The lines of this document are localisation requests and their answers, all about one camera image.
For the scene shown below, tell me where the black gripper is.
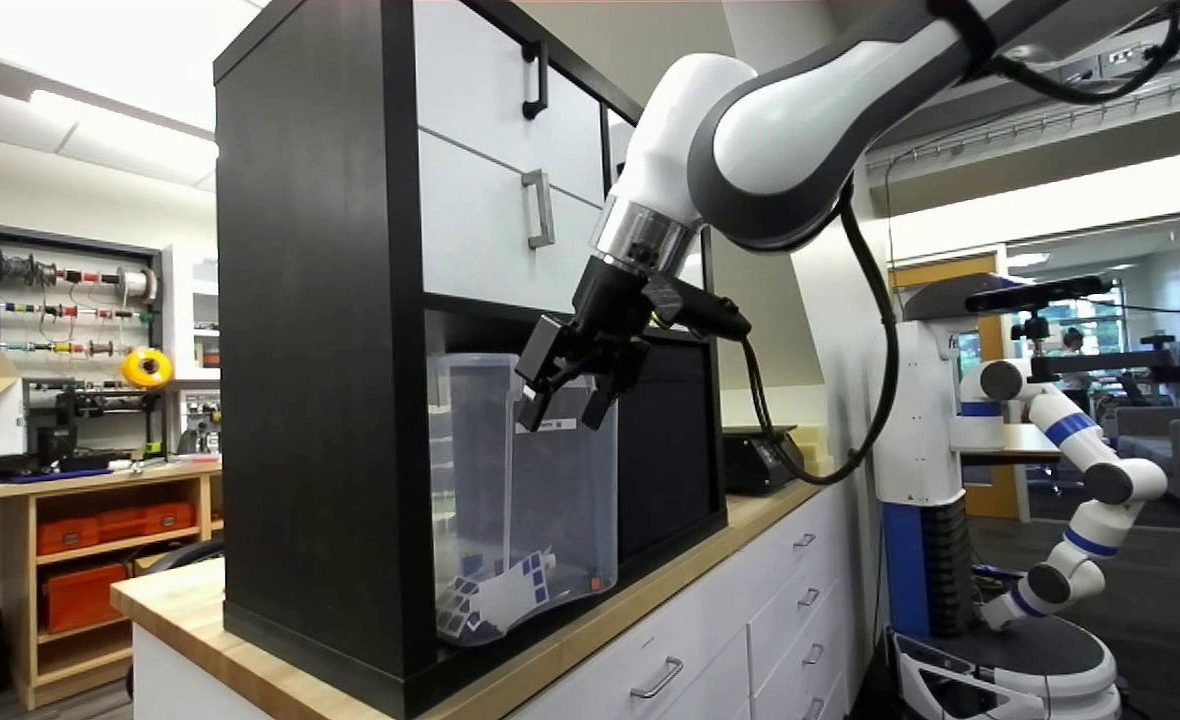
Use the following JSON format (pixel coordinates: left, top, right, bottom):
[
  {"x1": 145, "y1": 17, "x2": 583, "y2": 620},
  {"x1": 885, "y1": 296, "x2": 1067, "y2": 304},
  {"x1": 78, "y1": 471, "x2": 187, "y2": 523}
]
[{"x1": 514, "y1": 255, "x2": 685, "y2": 436}]

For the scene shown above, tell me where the clear plastic storage bin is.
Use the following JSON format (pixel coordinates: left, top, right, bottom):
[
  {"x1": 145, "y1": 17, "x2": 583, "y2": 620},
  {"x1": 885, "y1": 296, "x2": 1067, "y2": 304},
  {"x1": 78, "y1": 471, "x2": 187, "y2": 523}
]
[{"x1": 423, "y1": 347, "x2": 625, "y2": 650}]

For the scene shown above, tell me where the black shelf cabinet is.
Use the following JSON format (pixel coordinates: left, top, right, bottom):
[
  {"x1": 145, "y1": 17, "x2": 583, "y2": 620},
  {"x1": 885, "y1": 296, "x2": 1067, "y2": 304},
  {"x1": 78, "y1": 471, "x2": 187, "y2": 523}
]
[{"x1": 211, "y1": 0, "x2": 731, "y2": 720}]

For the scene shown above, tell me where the white drawer base cabinet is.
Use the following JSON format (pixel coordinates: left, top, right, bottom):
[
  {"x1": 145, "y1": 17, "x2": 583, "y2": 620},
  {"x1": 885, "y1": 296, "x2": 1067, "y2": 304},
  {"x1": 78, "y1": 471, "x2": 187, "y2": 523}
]
[{"x1": 126, "y1": 467, "x2": 890, "y2": 720}]

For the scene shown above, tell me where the long red storage bin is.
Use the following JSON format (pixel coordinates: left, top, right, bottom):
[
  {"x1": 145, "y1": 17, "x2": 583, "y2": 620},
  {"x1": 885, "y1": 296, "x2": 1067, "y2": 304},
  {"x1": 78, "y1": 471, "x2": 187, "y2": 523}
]
[{"x1": 38, "y1": 500, "x2": 199, "y2": 560}]

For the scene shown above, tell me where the deep red storage bin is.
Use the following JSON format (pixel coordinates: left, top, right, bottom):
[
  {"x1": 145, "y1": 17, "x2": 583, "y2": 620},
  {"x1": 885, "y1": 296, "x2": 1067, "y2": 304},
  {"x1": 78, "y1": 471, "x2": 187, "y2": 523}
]
[{"x1": 38, "y1": 560, "x2": 140, "y2": 635}]

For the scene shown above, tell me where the black device on counter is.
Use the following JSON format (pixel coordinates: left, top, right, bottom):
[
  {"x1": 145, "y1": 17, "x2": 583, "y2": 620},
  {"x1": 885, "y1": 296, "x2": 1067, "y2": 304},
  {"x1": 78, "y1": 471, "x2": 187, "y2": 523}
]
[{"x1": 721, "y1": 422, "x2": 808, "y2": 500}]

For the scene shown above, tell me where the blue white puzzle cube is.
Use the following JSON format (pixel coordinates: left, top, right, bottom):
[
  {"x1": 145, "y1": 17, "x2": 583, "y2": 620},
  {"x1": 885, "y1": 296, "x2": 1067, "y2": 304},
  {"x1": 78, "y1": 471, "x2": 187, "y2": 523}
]
[{"x1": 433, "y1": 547, "x2": 562, "y2": 648}]

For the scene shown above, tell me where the white blue mobile robot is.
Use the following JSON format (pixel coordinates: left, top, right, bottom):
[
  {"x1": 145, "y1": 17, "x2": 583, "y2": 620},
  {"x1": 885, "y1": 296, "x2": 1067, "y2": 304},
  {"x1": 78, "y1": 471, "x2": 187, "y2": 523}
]
[{"x1": 871, "y1": 271, "x2": 1171, "y2": 720}]

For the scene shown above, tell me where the black sensor bar on stand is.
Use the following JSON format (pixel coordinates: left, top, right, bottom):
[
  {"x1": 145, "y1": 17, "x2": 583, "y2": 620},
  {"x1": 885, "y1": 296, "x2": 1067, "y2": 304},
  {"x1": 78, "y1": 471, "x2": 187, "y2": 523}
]
[{"x1": 966, "y1": 271, "x2": 1116, "y2": 342}]

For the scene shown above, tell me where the black 3D printer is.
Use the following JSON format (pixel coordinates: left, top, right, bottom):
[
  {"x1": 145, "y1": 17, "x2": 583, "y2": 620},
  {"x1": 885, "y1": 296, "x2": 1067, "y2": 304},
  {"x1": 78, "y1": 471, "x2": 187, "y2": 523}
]
[{"x1": 23, "y1": 379, "x2": 173, "y2": 479}]

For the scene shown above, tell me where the wooden workbench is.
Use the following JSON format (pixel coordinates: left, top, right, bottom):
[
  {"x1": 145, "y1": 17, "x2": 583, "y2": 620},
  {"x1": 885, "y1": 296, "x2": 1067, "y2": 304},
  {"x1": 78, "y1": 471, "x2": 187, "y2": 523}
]
[{"x1": 0, "y1": 457, "x2": 227, "y2": 710}]

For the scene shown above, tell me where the white drawer grey handle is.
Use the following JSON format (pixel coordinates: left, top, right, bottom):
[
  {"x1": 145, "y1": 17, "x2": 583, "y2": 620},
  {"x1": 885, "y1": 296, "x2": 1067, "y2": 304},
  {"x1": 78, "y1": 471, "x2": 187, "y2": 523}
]
[{"x1": 418, "y1": 128, "x2": 613, "y2": 321}]

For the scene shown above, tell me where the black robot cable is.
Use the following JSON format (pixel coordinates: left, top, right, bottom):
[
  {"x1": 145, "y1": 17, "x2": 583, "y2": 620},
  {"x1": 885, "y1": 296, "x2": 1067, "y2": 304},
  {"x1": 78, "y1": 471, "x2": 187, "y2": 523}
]
[{"x1": 742, "y1": 184, "x2": 906, "y2": 486}]

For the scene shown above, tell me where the white drawer black handle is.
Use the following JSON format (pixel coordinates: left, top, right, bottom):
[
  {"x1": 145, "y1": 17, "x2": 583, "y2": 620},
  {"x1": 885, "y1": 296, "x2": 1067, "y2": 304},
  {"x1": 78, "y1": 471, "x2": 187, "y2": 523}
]
[{"x1": 414, "y1": 0, "x2": 613, "y2": 208}]

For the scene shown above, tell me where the grey wall tool rack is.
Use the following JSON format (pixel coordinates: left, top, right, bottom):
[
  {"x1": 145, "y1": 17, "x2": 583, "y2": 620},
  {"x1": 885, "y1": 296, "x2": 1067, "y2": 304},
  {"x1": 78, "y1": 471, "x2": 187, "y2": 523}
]
[{"x1": 0, "y1": 219, "x2": 173, "y2": 360}]

